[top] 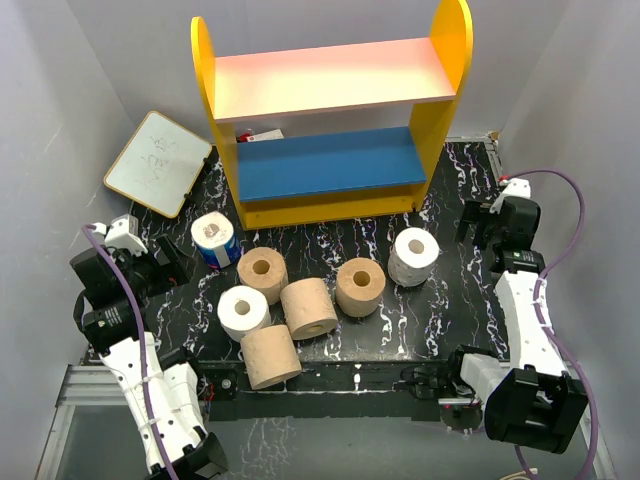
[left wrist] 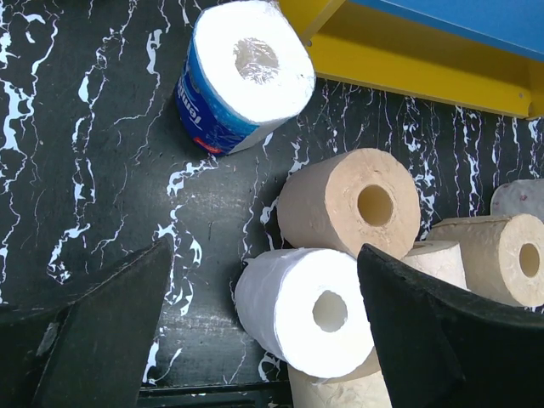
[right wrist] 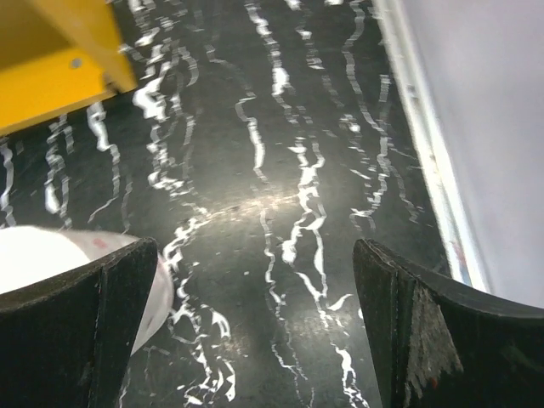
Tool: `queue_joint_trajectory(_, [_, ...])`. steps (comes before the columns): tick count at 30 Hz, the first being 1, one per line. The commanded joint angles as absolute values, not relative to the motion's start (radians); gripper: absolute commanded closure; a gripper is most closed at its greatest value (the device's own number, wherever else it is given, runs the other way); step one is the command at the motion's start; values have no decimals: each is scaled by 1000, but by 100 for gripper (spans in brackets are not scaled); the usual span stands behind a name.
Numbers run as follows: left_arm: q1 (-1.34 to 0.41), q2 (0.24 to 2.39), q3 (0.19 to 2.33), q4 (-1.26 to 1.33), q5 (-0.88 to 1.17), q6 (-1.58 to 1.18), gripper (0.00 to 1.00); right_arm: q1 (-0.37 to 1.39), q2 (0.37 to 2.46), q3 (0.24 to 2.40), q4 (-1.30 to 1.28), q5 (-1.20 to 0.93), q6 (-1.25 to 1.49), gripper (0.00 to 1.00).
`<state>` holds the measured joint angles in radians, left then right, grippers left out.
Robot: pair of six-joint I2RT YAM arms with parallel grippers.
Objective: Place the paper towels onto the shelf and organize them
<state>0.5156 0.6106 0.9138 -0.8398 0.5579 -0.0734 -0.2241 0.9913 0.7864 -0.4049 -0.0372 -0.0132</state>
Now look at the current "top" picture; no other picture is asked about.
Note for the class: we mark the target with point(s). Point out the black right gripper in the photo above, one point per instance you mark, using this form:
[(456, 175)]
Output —
[(475, 210)]

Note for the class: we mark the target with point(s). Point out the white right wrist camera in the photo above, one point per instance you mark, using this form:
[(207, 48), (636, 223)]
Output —
[(510, 187)]

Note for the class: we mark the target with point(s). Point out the red white box behind shelf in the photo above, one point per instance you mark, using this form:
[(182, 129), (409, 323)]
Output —
[(250, 136)]

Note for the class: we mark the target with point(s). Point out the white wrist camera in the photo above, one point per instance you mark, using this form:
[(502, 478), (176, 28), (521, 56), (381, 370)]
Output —
[(121, 234), (510, 187)]

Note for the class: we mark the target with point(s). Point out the black marble table mat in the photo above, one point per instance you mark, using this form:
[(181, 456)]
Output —
[(456, 305)]

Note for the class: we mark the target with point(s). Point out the brown paper roll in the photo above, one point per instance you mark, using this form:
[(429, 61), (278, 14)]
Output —
[(264, 269), (308, 308), (360, 284)]

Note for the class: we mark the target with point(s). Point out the white patterned paper roll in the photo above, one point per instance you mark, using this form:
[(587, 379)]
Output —
[(412, 257)]

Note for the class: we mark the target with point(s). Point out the brown paper roll front edge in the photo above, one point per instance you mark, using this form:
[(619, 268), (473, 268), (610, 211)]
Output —
[(270, 356)]

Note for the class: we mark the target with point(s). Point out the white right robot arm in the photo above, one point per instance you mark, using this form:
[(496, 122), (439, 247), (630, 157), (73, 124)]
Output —
[(535, 402)]

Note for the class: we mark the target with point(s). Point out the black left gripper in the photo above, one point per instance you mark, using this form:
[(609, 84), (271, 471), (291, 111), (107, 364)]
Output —
[(179, 266)]

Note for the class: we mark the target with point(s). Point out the blue wrapped white paper roll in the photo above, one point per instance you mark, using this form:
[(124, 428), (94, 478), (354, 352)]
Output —
[(215, 239)]

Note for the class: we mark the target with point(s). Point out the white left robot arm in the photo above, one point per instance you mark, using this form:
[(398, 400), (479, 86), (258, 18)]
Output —
[(161, 392)]

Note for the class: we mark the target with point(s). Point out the small whiteboard with wooden frame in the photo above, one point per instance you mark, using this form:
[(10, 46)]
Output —
[(159, 165)]

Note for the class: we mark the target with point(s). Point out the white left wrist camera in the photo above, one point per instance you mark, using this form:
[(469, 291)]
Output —
[(121, 234)]

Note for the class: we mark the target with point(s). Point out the yellow pink blue shelf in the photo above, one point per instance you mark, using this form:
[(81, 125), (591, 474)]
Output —
[(328, 177)]

